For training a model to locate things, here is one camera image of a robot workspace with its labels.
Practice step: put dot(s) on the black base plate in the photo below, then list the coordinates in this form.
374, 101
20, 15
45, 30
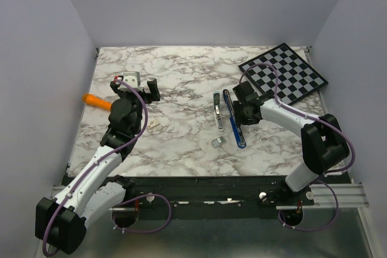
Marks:
197, 198

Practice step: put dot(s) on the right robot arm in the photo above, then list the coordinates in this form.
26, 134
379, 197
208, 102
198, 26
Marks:
323, 143

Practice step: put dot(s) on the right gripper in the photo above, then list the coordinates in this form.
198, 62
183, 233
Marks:
240, 119

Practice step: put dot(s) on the black grey checkerboard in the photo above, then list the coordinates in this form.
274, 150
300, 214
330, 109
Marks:
297, 79

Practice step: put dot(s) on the orange marker pen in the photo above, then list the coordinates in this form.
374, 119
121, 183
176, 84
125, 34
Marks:
92, 100

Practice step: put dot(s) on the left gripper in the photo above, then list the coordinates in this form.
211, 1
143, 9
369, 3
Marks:
155, 95

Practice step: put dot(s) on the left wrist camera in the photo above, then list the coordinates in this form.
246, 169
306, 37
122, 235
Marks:
131, 78

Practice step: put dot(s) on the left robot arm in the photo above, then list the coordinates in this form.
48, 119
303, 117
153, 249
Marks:
59, 222

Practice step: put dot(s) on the silver staple strips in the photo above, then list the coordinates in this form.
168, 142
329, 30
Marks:
218, 142

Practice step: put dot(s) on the white staple box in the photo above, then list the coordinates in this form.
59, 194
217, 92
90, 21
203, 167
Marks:
153, 124

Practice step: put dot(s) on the aluminium rail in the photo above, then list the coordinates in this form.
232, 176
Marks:
319, 196

